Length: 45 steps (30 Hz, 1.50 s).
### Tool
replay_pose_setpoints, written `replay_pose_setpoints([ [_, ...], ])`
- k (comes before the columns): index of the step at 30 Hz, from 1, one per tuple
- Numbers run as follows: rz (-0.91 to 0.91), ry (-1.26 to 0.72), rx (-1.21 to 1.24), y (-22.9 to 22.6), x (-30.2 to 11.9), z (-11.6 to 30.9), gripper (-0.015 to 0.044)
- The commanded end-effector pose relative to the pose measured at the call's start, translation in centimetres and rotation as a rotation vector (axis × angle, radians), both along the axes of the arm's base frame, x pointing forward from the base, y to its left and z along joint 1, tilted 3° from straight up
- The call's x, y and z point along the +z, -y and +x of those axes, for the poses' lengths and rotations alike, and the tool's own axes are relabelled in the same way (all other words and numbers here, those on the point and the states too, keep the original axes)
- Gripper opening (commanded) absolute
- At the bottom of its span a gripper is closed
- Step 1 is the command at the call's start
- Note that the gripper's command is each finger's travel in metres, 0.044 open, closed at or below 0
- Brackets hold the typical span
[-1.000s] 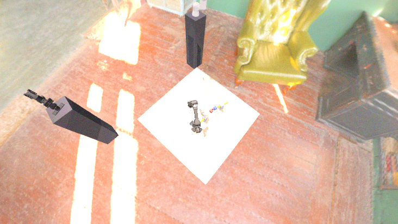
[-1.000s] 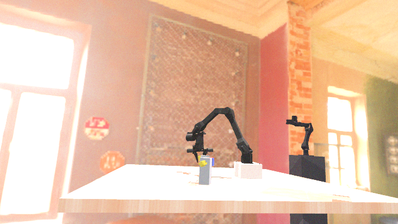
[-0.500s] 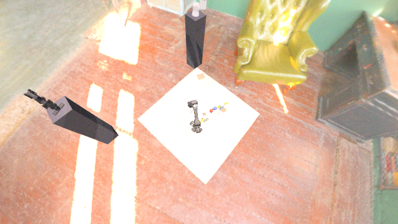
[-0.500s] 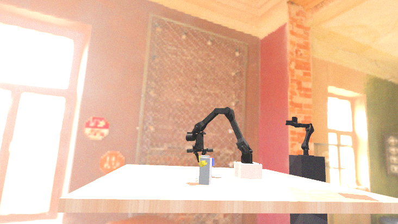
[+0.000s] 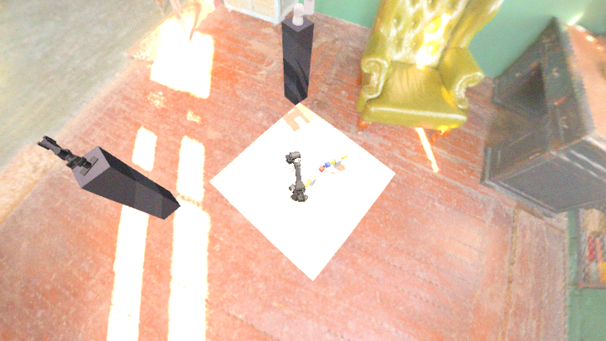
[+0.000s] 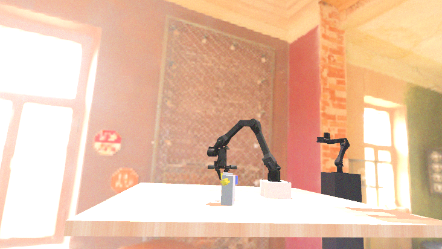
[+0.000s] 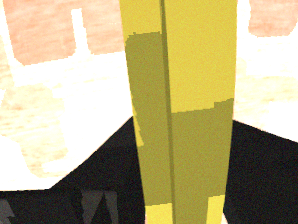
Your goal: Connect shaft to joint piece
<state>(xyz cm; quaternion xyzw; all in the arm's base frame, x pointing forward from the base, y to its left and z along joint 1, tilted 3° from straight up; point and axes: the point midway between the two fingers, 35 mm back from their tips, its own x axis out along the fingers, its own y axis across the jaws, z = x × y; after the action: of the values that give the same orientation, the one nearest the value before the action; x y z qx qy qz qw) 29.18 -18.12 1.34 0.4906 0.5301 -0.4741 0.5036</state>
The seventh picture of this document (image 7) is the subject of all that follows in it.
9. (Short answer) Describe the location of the yellow long bar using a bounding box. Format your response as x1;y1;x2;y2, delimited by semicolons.
118;0;238;224

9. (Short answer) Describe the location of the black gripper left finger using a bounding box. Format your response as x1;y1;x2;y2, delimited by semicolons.
0;115;146;224

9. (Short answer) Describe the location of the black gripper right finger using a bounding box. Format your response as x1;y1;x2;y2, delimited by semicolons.
222;119;298;224

